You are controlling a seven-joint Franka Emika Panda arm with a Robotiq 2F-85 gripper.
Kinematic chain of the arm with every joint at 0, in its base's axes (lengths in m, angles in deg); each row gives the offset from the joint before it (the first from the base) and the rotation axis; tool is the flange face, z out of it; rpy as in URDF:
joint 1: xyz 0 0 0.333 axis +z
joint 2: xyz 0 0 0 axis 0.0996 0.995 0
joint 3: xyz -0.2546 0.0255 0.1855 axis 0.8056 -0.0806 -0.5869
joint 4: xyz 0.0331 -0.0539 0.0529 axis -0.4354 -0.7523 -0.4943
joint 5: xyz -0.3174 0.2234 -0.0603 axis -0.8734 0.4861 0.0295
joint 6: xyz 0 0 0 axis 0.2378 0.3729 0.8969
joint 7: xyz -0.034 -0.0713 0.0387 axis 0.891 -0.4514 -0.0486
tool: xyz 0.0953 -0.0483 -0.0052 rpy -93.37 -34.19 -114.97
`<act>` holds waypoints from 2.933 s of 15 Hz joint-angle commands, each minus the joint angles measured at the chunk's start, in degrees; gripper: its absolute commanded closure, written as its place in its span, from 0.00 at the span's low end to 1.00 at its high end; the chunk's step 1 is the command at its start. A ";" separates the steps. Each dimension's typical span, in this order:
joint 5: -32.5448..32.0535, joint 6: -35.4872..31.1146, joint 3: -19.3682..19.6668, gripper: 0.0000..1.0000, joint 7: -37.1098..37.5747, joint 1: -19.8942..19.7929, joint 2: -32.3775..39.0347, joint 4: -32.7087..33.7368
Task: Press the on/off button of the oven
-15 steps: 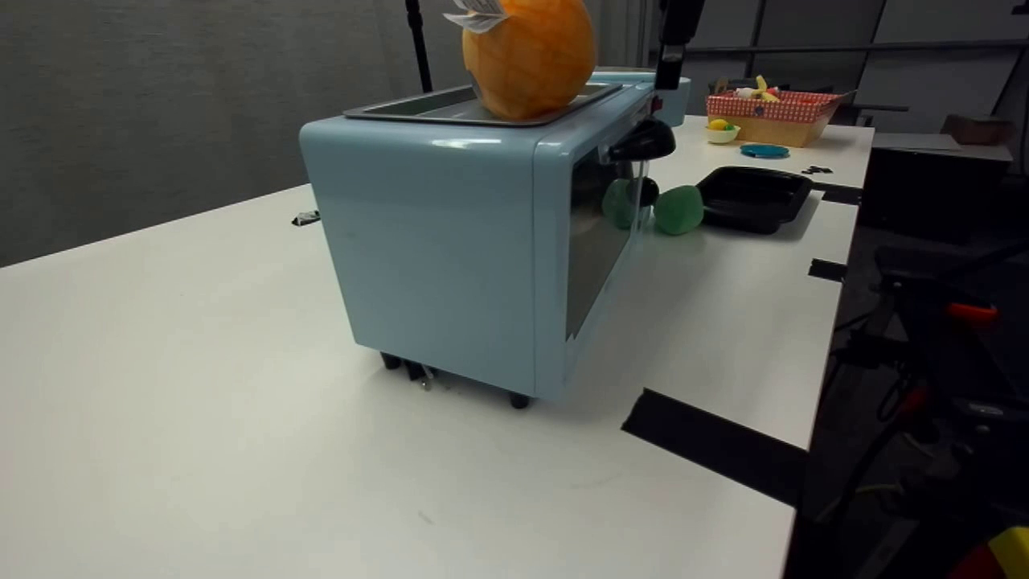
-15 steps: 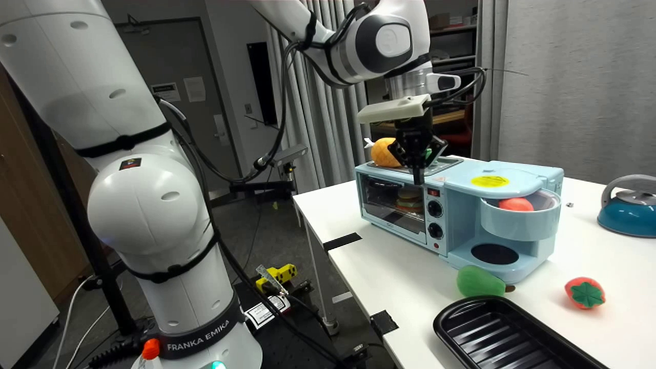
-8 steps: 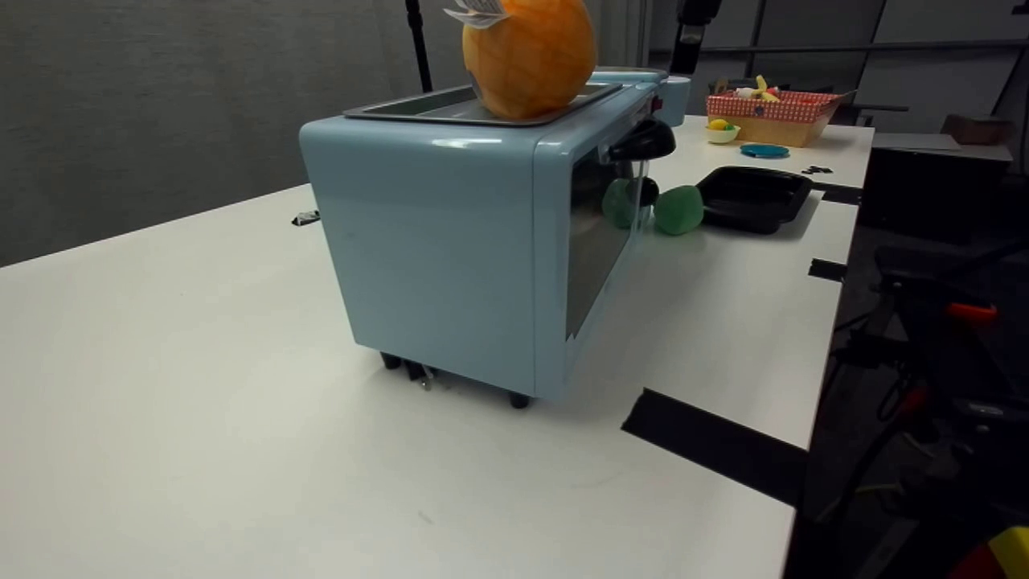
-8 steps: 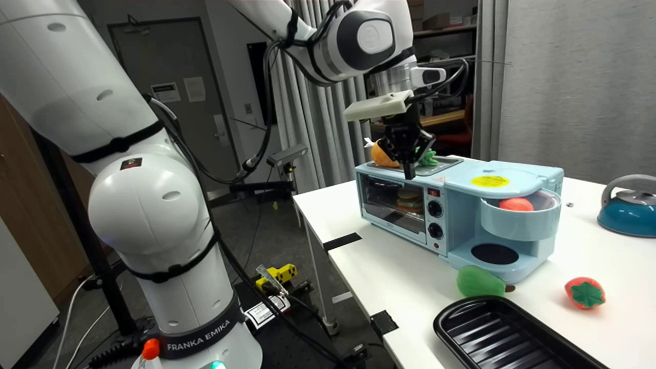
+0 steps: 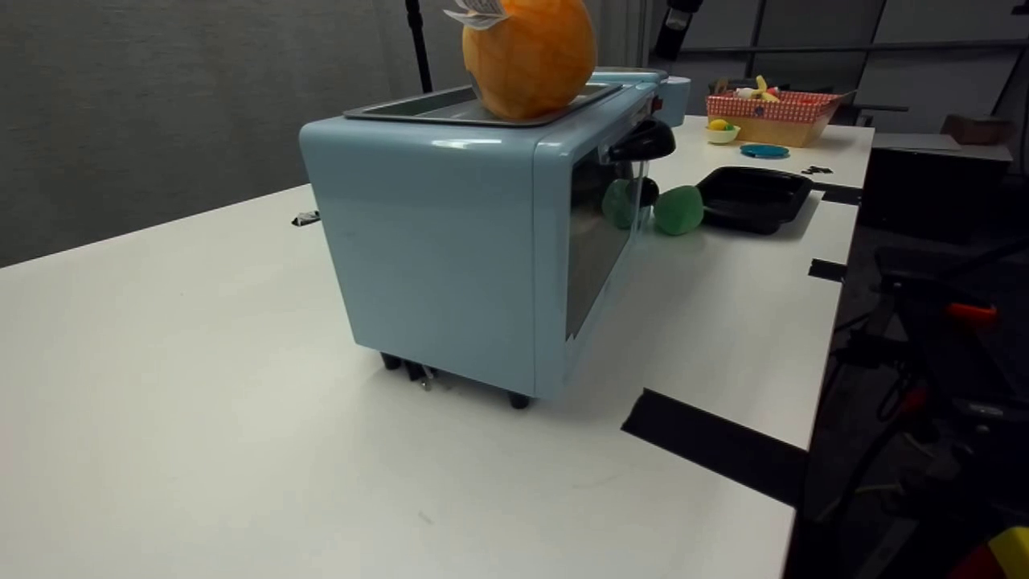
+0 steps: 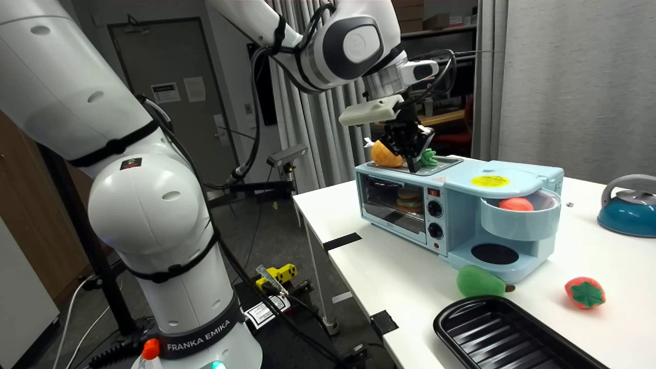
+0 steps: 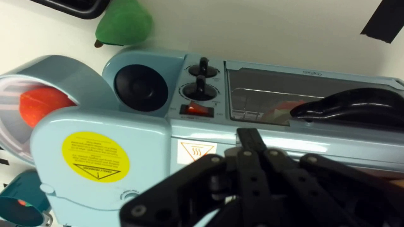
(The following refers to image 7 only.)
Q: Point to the red oven power switch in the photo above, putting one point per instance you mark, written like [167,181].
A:
[195,109]

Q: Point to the white hot surface sticker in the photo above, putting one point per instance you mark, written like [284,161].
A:
[195,151]

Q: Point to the black oven knob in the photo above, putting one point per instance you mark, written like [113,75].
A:
[203,69]
[199,88]

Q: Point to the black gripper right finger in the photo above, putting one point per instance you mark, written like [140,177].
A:
[303,189]

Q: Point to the light blue toaster oven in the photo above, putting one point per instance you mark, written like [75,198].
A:
[126,126]

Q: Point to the green plush pear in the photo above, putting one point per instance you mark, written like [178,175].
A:
[123,22]

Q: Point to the black ribbed grill tray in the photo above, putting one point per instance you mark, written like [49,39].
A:
[70,6]

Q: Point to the red plush tomato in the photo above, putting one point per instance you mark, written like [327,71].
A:
[41,108]

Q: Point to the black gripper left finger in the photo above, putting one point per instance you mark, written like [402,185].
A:
[184,189]

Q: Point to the black tape strip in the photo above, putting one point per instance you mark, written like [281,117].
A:
[385,20]

